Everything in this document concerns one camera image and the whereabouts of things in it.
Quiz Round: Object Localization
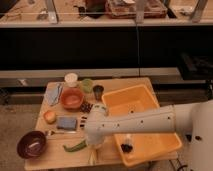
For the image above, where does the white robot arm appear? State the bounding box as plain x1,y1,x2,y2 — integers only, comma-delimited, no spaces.
84,100,213,171

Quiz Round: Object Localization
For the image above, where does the dark brush in tray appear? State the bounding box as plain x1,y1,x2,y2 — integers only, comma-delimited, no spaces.
121,134,133,153

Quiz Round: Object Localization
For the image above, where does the yellow plastic tray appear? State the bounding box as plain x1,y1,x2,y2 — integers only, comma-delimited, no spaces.
102,84,182,167

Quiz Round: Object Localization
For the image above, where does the dark metal cup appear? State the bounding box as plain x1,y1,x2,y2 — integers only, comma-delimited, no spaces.
93,85,104,101

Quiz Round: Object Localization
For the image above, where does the green cup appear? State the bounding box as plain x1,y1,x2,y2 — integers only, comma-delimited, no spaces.
80,78,93,93

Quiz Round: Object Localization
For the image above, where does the white paper cup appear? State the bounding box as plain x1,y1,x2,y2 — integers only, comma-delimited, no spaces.
64,73,78,87

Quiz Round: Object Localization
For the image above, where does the orange bowl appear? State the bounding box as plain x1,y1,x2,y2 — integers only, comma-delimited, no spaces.
60,88,84,109

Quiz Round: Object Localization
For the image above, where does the striped cloth coaster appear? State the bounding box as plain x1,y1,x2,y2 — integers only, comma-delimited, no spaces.
80,116,87,128

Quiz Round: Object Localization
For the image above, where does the blue sponge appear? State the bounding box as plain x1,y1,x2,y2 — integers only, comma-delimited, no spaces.
57,117,77,131

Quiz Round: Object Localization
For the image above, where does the green chili pepper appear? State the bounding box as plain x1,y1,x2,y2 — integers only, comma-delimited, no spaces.
63,140,87,152

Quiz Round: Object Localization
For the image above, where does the orange fruit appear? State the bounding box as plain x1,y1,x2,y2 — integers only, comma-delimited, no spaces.
43,111,56,124

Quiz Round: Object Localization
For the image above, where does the metal fork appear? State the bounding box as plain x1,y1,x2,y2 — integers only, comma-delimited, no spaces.
45,130,76,136

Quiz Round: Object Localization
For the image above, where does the dark red bowl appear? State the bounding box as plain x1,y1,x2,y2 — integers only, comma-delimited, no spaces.
17,131,47,159

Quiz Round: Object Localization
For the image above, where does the black cable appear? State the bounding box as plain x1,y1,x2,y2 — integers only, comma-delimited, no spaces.
169,158,188,171

